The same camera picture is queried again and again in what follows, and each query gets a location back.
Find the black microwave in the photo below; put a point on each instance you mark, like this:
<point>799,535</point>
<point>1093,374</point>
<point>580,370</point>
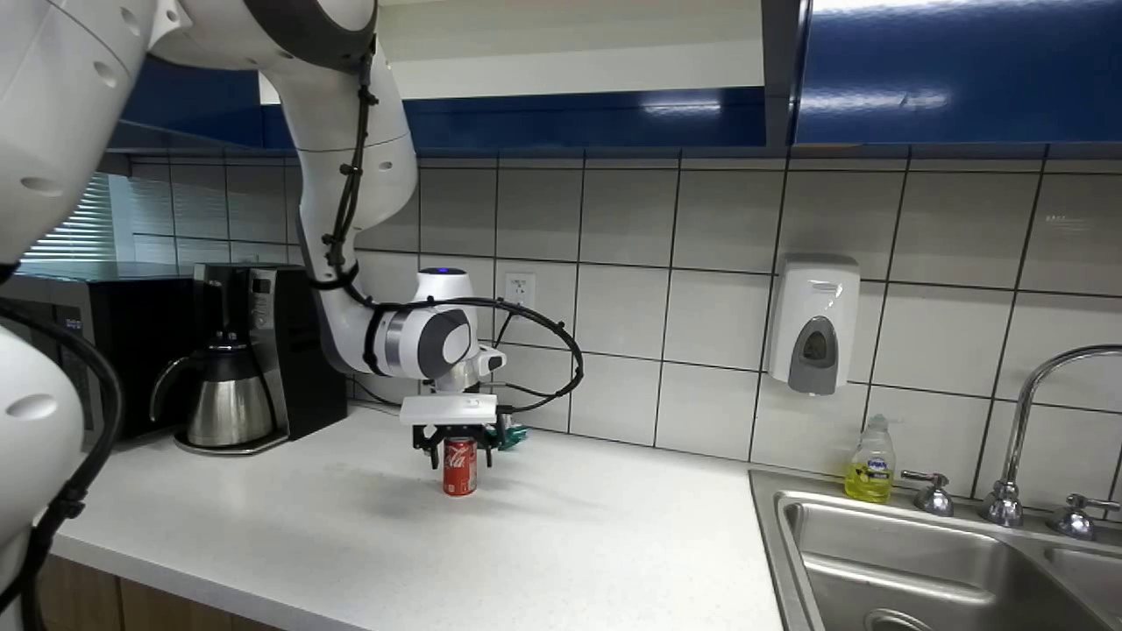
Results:
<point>131,350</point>

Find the red soda can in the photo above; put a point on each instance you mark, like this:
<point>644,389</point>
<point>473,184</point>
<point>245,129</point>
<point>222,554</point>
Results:
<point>460,469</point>

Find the chrome tap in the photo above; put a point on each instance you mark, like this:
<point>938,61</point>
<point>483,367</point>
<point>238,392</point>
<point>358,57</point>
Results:
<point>1017,438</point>

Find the white wall soap dispenser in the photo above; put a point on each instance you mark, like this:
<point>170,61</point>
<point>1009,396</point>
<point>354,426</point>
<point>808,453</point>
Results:
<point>815,315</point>

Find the white wall socket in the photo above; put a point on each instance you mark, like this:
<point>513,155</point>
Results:
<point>520,289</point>

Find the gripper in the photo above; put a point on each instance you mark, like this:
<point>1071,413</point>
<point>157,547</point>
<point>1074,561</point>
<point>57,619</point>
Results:
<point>456,430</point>

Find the black coffee maker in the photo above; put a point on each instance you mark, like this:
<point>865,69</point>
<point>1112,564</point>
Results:
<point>294,350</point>

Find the yellow dish soap bottle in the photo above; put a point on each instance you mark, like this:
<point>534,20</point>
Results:
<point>869,469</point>

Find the open grey cabinet door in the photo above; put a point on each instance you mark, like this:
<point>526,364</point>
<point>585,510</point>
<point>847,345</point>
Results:
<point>780,70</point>

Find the blue cabinet door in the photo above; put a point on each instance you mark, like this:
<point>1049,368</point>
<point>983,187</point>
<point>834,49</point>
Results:
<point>964,79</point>

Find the steel coffee carafe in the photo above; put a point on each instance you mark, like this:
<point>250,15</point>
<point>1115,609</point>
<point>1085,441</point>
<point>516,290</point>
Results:
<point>223,407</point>

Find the wooden base cabinet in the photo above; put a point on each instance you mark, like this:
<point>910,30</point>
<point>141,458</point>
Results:
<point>88,600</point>

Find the stainless steel sink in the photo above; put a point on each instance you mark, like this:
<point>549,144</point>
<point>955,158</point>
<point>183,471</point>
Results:
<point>920,561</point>

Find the window with blinds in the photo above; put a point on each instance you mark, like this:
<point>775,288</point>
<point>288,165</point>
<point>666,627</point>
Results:
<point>88,223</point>

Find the small teal object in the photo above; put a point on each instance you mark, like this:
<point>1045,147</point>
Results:
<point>514,436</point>

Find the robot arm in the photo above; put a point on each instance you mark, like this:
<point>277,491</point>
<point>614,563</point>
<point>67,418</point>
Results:
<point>351,131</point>

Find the blue wall cabinet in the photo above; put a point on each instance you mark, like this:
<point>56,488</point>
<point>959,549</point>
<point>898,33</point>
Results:
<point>570,118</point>

